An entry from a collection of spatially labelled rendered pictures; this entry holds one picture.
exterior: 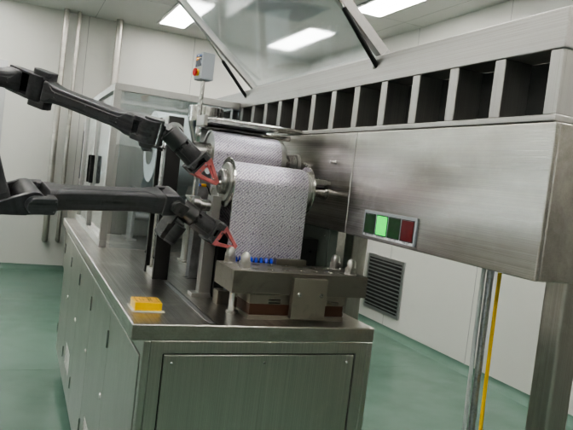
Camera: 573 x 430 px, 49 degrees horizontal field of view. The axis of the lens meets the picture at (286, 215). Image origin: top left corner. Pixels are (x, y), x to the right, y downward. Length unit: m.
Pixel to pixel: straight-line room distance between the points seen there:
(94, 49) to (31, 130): 1.11
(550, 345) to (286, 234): 0.82
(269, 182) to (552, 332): 0.87
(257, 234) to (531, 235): 0.86
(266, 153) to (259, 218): 0.33
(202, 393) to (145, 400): 0.14
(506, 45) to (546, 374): 0.69
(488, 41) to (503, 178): 0.31
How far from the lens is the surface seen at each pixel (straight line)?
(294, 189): 1.88
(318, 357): 1.71
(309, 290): 1.70
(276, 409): 1.71
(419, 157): 1.58
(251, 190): 1.83
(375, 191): 1.73
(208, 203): 1.88
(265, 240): 1.86
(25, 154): 7.28
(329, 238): 1.96
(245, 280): 1.64
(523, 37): 1.39
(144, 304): 1.65
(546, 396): 1.48
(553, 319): 1.45
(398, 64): 1.74
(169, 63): 7.52
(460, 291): 5.10
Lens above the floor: 1.27
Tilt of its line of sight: 3 degrees down
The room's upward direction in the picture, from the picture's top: 7 degrees clockwise
